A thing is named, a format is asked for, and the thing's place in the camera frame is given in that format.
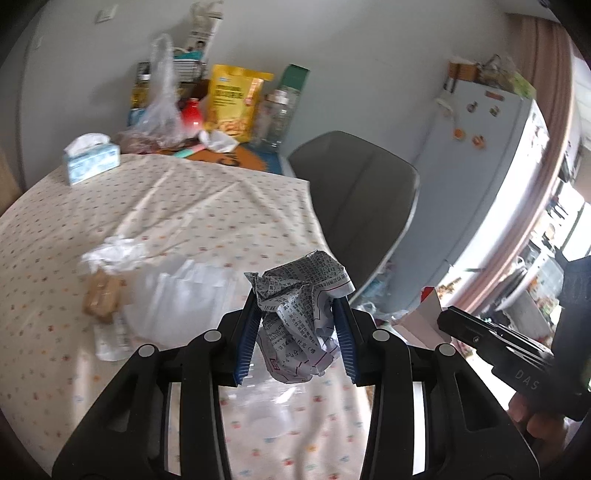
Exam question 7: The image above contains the white refrigerator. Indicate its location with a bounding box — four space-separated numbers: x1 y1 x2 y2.
383 88 550 319

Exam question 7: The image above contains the light green packet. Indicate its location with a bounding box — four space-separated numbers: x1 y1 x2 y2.
510 71 539 99

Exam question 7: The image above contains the grey chair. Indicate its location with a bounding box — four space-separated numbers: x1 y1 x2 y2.
287 130 421 308

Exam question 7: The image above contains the white printed plastic wrapper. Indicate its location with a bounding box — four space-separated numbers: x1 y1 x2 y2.
95 314 136 363

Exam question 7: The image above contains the tall clear plastic bag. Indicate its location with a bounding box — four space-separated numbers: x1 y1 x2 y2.
117 34 185 153

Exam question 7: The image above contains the cluster of side fridge magnets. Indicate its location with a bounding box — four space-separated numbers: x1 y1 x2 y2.
530 110 551 163

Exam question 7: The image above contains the red and white box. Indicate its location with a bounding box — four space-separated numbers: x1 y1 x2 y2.
397 286 453 352

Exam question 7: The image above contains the cooking oil bottle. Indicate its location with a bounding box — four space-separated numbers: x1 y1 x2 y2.
128 74 153 125

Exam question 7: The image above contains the person's right hand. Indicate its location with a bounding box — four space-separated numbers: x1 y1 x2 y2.
508 392 578 450

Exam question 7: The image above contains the black wire basket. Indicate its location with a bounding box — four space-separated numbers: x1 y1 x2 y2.
137 58 208 86

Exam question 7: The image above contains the printed paper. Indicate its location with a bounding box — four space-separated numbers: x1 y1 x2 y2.
245 250 355 384

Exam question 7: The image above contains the yellow snack bag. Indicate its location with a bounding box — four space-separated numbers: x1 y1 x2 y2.
203 64 275 143

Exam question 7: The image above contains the orange table mat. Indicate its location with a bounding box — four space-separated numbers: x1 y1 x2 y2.
187 143 287 175

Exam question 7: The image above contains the small crumpled white tissue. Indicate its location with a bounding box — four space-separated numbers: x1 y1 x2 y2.
198 130 240 153

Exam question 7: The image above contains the wooden box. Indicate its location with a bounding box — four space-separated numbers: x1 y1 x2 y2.
447 60 481 85

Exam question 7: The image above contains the washing machine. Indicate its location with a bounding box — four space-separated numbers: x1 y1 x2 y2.
496 258 561 342

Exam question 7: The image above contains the green carton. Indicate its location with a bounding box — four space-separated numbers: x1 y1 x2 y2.
277 64 310 100

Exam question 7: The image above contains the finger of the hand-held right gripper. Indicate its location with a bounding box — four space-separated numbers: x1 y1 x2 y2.
437 306 554 367

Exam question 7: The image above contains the clear plastic bottle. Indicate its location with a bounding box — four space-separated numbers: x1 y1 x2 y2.
253 89 296 148

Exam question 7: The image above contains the dark wire basket with handle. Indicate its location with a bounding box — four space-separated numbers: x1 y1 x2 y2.
478 54 518 90

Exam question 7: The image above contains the floral print tablecloth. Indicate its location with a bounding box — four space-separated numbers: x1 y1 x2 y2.
0 152 370 480

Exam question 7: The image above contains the brown snack wrapper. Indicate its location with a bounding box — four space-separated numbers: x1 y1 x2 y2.
83 270 127 324

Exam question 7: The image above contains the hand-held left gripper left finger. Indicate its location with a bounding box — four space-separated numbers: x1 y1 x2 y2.
52 295 259 480

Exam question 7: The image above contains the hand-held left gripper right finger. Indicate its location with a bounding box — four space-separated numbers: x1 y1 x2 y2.
331 298 546 480

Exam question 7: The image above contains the white milk carton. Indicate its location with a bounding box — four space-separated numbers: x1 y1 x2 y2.
187 2 225 58

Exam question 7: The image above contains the red vase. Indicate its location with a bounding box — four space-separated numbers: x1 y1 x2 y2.
180 98 206 137

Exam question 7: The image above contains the blue tissue box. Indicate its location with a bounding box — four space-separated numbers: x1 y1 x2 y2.
62 133 122 186

